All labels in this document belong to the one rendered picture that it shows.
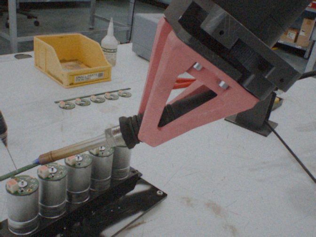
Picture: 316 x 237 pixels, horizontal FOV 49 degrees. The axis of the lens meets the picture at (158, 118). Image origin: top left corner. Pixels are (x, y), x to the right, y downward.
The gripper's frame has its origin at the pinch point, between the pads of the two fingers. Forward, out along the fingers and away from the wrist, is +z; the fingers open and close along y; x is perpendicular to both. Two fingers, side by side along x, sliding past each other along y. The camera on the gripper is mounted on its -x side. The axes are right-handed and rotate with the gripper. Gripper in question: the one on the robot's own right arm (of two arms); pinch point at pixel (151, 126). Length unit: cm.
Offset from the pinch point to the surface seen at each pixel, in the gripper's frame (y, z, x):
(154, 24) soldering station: -53, 0, 8
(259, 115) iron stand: -25.3, -1.2, 23.8
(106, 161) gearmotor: -5.9, 7.8, 1.1
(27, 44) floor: -301, 112, -23
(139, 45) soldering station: -57, 7, 8
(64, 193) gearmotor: -2.4, 10.6, -1.3
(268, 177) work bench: -12.4, 2.6, 22.3
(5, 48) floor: -282, 119, -35
